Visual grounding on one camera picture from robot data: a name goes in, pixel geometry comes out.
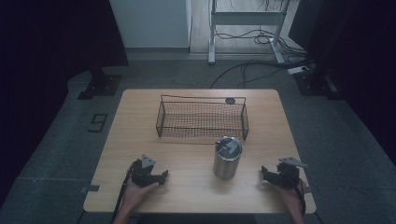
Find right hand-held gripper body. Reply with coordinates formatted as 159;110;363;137
273;156;308;189

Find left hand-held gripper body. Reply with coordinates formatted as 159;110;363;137
130;154;157;189

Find stainless steel tumbler with lid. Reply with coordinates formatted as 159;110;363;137
212;135;244;181

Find black wire mesh basket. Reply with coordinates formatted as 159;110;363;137
155;94;250;146

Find person's left hand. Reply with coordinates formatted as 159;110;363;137
121;181;161;210

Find black stand base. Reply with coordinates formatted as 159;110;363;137
293;68;345;101
77;66;123;101

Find white power strip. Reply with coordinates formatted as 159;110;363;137
286;65;311;76

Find dark curtain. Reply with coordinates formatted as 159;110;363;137
289;0;396;166
0;0;131;206

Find white panel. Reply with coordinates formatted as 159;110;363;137
108;0;192;49

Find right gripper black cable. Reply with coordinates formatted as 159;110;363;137
290;174;308;218

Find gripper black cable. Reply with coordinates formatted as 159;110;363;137
290;174;308;218
110;162;138;224

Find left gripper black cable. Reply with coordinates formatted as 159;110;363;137
110;162;138;224

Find black floor cable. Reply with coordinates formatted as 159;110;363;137
209;59;312;90

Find tangle of black cables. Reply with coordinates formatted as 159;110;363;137
214;28;311;61

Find white desk frame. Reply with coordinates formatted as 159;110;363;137
207;0;293;65

